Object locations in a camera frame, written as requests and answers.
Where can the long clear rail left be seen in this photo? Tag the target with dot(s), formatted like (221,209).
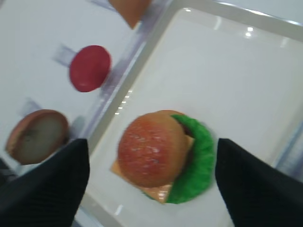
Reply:
(85,127)

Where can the long clear rail right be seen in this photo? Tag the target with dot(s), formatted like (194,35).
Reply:
(291,160)

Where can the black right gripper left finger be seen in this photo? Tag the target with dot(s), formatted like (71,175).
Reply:
(50,194)

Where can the upright bun half left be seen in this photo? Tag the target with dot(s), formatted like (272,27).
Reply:
(37,136)

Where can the upright red tomato slice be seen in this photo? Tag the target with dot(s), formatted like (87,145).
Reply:
(89,68)

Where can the clear holder for tomato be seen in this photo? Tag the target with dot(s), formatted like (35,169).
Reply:
(64,55)

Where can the white rectangular metal tray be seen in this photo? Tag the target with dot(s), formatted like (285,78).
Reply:
(237,71)

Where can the orange cheese slice on stack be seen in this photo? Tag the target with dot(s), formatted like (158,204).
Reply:
(152,163)

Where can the long clear rail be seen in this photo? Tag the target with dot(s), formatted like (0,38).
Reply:
(291,160)
(85,127)

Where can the sesame bun top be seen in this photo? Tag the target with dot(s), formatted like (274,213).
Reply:
(155,124)

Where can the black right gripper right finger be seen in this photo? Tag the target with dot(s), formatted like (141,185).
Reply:
(255,194)

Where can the upright orange cheese slice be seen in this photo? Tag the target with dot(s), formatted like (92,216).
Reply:
(130,10)

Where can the green lettuce leaf on tray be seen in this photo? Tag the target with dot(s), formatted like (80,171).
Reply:
(197,175)

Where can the clear holder for cheese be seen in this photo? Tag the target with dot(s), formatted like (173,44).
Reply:
(103,3)

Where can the clear holder for left bun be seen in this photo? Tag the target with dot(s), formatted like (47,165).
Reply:
(29,107)

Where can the brown meat patty on tray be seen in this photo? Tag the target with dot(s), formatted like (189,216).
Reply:
(187,131)

